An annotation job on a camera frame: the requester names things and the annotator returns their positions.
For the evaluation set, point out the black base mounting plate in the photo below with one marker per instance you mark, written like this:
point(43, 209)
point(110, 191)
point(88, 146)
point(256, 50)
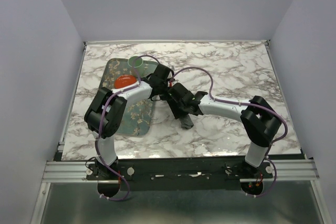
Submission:
point(193, 173)

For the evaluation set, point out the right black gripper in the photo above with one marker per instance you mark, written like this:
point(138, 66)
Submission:
point(176, 112)

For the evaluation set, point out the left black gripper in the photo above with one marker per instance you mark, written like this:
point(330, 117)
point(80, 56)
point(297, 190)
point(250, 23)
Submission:
point(168, 80)

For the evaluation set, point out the red saucer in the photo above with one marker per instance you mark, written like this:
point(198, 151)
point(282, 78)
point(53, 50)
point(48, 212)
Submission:
point(124, 81)

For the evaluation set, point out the pale green cup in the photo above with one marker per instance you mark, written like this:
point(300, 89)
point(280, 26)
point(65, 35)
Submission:
point(136, 66)

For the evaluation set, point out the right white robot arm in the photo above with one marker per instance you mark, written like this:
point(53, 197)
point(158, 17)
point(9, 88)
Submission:
point(262, 124)

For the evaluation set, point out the grey cloth napkin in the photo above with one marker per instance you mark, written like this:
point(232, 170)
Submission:
point(186, 122)

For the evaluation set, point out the aluminium frame rail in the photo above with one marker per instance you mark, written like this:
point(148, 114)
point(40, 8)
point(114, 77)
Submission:
point(65, 172)

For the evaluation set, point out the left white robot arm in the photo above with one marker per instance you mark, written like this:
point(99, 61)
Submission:
point(105, 113)

